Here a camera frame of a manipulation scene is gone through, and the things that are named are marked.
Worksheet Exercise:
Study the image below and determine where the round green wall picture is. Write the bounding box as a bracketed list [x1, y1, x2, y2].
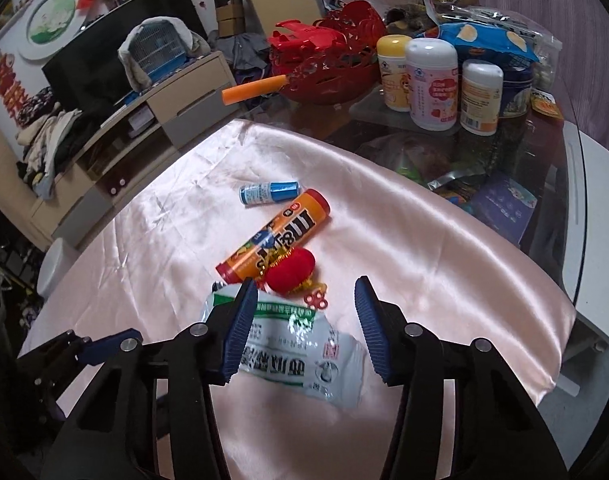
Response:
[19, 0, 86, 62]

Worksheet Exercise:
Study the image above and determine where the clear plastic container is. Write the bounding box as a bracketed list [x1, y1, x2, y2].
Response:
[441, 4, 563, 91]

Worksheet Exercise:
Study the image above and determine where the red plush lantern ornament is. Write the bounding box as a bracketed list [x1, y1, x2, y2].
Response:
[259, 247, 329, 311]

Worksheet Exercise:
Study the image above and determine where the beige TV cabinet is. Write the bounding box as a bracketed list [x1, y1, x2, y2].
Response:
[30, 51, 239, 247]

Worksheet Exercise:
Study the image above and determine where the white green medicine pouch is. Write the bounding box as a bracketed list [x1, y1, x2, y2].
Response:
[201, 283, 369, 410]

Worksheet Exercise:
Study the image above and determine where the pile of clothes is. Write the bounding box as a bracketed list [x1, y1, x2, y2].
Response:
[16, 87, 83, 200]

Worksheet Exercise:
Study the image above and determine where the red plastic basket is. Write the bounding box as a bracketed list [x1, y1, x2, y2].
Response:
[268, 0, 386, 105]

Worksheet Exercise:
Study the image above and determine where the blue chip bag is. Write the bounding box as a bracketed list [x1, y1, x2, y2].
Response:
[422, 22, 538, 63]

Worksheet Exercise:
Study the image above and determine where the orange-label white canister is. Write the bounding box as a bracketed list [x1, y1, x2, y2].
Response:
[460, 60, 503, 136]

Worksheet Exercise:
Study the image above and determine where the blue cookie tin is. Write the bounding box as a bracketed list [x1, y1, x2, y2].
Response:
[499, 58, 533, 119]

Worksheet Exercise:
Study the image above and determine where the small blue bottle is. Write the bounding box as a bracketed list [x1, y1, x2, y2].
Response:
[238, 181, 301, 206]

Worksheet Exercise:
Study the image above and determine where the black television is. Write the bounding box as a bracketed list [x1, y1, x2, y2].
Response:
[41, 0, 210, 116]

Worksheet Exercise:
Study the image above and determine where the pink satin cloth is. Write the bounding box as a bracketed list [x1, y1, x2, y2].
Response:
[21, 120, 576, 479]

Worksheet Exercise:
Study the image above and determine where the blue bird cage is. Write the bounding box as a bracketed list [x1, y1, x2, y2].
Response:
[118, 16, 211, 92]

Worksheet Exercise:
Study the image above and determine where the orange-handled tool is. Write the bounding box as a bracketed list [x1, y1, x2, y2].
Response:
[221, 75, 288, 106]

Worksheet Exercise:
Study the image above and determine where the white folding lap desk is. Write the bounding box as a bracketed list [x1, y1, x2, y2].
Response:
[562, 122, 609, 362]

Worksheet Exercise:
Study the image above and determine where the orange candy tube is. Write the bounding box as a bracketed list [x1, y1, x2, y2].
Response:
[216, 188, 331, 284]

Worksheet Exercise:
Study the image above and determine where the yellow-lid canister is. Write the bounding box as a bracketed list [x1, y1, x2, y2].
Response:
[376, 35, 411, 113]

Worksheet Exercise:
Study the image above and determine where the pink-label white canister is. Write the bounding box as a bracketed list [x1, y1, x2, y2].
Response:
[405, 38, 459, 132]

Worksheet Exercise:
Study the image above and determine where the blue booklet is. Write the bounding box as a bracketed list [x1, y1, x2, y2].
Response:
[469, 172, 538, 246]

